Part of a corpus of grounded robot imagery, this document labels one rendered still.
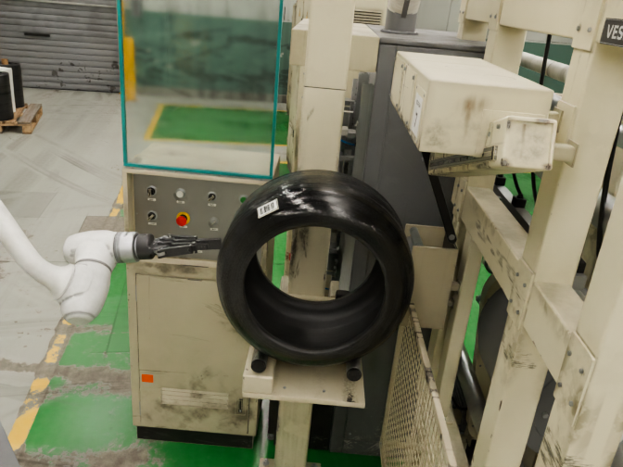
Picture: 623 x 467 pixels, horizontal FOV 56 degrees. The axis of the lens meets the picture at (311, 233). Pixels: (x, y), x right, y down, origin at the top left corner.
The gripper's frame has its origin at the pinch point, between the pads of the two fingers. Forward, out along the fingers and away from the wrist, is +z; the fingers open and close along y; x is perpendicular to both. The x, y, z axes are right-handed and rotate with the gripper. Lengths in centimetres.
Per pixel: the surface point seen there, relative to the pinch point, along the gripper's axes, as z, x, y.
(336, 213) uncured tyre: 36.7, -11.9, -11.3
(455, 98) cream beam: 61, -44, -35
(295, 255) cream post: 22.1, 16.5, 26.3
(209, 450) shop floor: -25, 121, 49
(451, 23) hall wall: 257, -2, 985
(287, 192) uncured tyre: 24.2, -16.6, -6.3
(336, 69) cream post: 39, -43, 26
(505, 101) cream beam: 71, -43, -35
